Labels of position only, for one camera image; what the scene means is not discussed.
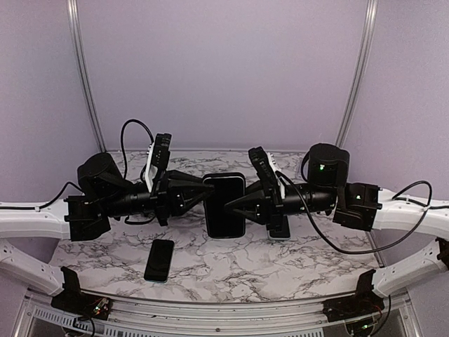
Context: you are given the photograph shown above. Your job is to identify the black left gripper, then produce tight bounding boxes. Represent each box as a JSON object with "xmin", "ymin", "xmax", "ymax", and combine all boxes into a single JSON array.
[{"xmin": 102, "ymin": 168, "xmax": 216, "ymax": 227}]

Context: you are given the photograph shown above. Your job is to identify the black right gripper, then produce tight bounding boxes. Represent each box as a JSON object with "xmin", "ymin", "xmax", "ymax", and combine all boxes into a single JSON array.
[{"xmin": 224, "ymin": 179, "xmax": 338, "ymax": 233}]

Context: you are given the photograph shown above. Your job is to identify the black phone case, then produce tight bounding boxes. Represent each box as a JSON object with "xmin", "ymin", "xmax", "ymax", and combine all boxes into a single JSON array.
[{"xmin": 201, "ymin": 171, "xmax": 246, "ymax": 239}]

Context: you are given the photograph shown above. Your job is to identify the black phone light-blue edge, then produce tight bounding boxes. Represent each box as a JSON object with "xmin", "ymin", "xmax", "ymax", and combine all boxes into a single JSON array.
[{"xmin": 267, "ymin": 216, "xmax": 290, "ymax": 241}]

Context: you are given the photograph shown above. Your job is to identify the light blue phone case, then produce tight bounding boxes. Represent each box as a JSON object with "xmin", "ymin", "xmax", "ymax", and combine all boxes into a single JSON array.
[{"xmin": 267, "ymin": 228, "xmax": 290, "ymax": 241}]

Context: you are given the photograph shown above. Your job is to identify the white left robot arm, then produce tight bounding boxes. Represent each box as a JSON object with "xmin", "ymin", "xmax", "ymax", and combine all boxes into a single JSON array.
[{"xmin": 1, "ymin": 152, "xmax": 214, "ymax": 242}]

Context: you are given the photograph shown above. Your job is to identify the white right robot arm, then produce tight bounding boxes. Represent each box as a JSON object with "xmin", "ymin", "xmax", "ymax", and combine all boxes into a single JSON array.
[{"xmin": 224, "ymin": 143, "xmax": 448, "ymax": 315}]

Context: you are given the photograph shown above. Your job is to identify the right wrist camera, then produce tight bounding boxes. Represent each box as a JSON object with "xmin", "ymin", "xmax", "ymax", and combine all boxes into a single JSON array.
[{"xmin": 248, "ymin": 147, "xmax": 284, "ymax": 206}]

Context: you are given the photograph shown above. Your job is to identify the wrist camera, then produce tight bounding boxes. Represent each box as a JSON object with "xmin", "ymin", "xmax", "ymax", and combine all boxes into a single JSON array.
[
  {"xmin": 248, "ymin": 147, "xmax": 284, "ymax": 206},
  {"xmin": 144, "ymin": 133, "xmax": 172, "ymax": 192}
]

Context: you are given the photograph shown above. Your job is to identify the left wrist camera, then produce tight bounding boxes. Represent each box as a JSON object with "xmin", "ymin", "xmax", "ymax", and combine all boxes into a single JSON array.
[{"xmin": 144, "ymin": 133, "xmax": 172, "ymax": 192}]

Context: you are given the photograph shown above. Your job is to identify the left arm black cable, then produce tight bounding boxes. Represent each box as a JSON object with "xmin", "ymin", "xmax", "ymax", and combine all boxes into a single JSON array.
[{"xmin": 0, "ymin": 119, "xmax": 155, "ymax": 225}]

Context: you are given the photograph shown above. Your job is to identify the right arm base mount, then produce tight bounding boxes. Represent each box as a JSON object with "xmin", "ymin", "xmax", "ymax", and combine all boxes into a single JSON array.
[{"xmin": 322, "ymin": 270, "xmax": 385, "ymax": 322}]

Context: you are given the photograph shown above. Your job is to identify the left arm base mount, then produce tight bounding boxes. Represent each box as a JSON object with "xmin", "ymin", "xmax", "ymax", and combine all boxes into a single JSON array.
[{"xmin": 51, "ymin": 267, "xmax": 112, "ymax": 321}]

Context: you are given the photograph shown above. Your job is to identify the front aluminium rail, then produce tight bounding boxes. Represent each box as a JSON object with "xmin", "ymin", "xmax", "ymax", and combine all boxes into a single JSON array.
[{"xmin": 11, "ymin": 289, "xmax": 422, "ymax": 336}]

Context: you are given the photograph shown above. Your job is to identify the left aluminium frame post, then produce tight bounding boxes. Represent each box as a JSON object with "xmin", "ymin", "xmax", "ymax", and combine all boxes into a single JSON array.
[{"xmin": 67, "ymin": 0, "xmax": 107, "ymax": 152}]

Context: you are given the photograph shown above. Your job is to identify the aluminium frame post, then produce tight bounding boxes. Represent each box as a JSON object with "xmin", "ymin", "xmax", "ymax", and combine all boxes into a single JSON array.
[
  {"xmin": 335, "ymin": 0, "xmax": 379, "ymax": 147},
  {"xmin": 67, "ymin": 0, "xmax": 107, "ymax": 152}
]

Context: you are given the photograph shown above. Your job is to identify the right aluminium frame post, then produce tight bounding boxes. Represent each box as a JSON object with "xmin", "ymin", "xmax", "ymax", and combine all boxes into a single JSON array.
[{"xmin": 335, "ymin": 0, "xmax": 379, "ymax": 147}]

